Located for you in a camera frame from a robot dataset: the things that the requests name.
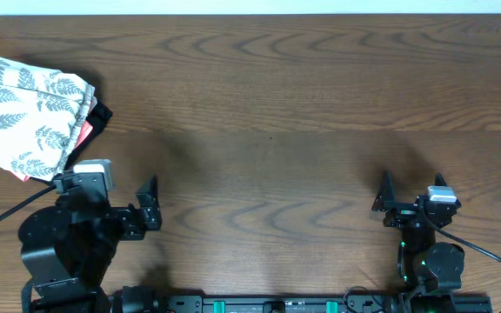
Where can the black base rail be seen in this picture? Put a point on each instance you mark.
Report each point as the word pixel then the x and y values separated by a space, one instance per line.
pixel 358 300

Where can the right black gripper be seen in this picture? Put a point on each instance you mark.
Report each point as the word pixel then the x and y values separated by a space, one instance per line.
pixel 402 212

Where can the white fern print dress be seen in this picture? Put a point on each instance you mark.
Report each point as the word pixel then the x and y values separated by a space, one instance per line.
pixel 42 113

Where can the black garment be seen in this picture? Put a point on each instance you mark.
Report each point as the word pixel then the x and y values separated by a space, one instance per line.
pixel 94 121

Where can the pink garment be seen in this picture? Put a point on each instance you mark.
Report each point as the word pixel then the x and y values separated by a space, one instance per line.
pixel 87 128

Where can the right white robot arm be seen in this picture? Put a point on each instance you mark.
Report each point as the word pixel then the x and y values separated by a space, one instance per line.
pixel 431 270

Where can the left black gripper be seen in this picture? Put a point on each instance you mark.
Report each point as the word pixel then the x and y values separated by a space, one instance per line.
pixel 134 229

